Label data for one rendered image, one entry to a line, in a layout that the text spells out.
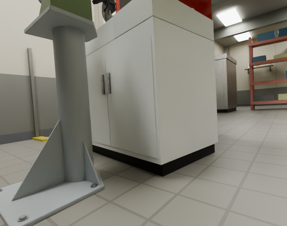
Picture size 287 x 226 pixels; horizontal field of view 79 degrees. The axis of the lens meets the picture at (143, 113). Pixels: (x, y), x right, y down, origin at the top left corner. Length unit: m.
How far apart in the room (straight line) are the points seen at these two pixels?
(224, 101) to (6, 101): 5.46
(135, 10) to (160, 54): 0.30
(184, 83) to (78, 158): 0.71
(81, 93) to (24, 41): 2.22
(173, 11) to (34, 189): 1.13
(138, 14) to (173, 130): 0.65
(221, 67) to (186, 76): 5.14
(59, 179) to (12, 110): 1.95
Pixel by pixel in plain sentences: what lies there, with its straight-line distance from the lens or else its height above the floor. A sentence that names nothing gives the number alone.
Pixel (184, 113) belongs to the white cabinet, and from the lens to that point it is 1.04.
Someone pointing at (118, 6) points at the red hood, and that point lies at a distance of 2.38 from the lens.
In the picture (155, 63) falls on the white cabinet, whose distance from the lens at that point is 0.89.
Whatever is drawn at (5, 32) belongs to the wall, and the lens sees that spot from 3.07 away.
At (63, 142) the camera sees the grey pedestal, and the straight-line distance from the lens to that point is 0.99.
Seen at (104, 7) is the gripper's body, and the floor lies 1.10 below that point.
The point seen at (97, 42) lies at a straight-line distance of 1.41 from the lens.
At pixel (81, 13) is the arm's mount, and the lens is 1.09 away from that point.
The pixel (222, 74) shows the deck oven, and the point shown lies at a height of 1.21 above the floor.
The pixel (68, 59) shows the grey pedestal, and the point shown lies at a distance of 0.97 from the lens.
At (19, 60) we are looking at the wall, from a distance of 3.00.
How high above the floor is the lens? 0.39
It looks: 2 degrees down
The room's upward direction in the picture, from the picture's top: 3 degrees counter-clockwise
